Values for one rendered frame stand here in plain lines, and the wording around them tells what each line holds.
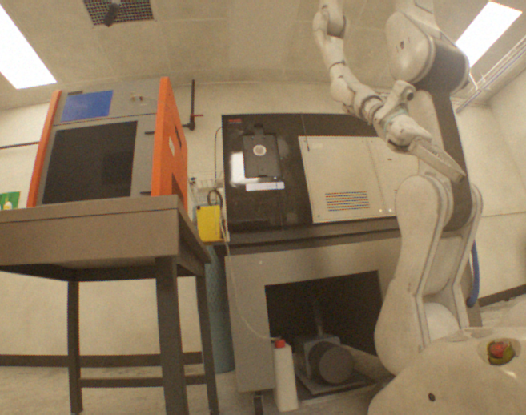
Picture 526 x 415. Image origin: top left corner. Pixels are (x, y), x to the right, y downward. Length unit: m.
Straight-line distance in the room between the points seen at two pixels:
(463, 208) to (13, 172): 3.63
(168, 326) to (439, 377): 0.53
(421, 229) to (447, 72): 0.45
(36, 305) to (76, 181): 2.26
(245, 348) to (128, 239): 0.72
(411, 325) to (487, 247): 2.94
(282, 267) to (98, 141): 0.81
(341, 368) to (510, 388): 0.96
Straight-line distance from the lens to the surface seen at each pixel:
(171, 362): 0.62
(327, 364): 1.34
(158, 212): 0.56
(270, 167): 1.36
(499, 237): 3.89
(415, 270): 0.77
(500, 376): 0.50
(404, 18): 0.93
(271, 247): 1.17
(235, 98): 3.10
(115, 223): 0.58
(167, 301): 0.60
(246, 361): 1.14
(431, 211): 0.72
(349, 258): 1.23
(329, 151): 1.47
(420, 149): 0.55
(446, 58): 0.89
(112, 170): 0.74
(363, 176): 1.47
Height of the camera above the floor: 0.50
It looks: 17 degrees up
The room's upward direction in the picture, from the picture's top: 7 degrees counter-clockwise
